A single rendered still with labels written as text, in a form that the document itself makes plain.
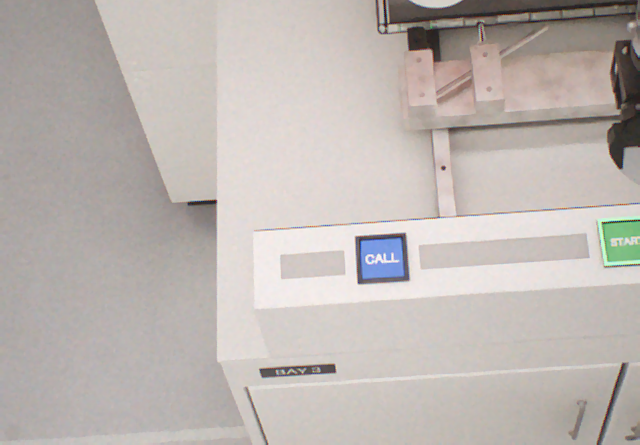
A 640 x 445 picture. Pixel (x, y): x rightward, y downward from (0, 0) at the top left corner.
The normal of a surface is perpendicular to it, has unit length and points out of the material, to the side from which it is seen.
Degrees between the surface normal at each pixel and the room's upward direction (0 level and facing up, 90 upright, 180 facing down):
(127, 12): 90
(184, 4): 90
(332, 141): 0
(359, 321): 90
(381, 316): 90
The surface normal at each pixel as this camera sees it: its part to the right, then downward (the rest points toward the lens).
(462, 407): 0.04, 0.88
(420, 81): -0.08, -0.48
